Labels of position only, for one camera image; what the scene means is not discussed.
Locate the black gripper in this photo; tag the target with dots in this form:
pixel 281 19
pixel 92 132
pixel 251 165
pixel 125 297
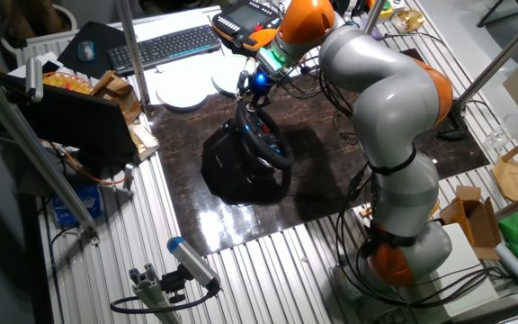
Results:
pixel 259 89

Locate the black steering wheel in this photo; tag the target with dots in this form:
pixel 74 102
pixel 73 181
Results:
pixel 283 158

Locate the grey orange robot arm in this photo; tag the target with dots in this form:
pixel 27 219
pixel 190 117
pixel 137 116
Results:
pixel 394 99

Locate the black steering wheel base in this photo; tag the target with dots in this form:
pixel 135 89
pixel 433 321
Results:
pixel 223 166

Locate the white round plate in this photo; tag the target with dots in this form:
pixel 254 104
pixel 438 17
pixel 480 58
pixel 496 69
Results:
pixel 181 90
pixel 227 74

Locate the orange black teach pendant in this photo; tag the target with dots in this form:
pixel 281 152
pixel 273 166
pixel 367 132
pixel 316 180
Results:
pixel 241 18

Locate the black computer keyboard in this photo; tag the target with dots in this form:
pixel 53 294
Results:
pixel 169 45

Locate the brown paper bag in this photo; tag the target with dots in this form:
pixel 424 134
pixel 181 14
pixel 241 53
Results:
pixel 117 92

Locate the green yellow button box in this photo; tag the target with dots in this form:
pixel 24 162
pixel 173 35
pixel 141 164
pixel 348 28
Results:
pixel 385 10

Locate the black mouse pad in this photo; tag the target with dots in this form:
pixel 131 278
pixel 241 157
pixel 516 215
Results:
pixel 101 40

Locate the gold glass bowl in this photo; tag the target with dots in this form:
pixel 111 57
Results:
pixel 409 20

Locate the black laptop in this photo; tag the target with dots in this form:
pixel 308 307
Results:
pixel 79 121

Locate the blue grey computer mouse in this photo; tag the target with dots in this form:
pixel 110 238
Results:
pixel 86 51

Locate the blue box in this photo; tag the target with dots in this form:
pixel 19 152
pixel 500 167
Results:
pixel 77 204

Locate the white round bin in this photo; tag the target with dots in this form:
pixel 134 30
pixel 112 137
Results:
pixel 71 18

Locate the short aluminium extrusion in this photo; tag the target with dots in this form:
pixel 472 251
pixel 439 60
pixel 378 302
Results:
pixel 151 292

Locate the long aluminium beam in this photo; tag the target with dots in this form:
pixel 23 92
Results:
pixel 29 148

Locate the clear glass cup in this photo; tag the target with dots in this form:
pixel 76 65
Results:
pixel 497 139

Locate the open cardboard box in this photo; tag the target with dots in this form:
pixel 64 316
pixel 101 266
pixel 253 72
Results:
pixel 479 225

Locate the white box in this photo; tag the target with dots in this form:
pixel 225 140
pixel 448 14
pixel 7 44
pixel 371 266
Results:
pixel 466 270

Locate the pale blue roll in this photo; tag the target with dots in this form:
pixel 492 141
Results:
pixel 515 267

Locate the aluminium frame post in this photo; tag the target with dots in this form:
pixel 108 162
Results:
pixel 373 18
pixel 511 45
pixel 133 54

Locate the silver camera blue cap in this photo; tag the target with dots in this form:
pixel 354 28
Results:
pixel 191 261

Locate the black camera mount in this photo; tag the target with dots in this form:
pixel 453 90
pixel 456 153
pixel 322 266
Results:
pixel 173 283

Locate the silver depth camera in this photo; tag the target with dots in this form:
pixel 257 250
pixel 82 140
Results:
pixel 34 78

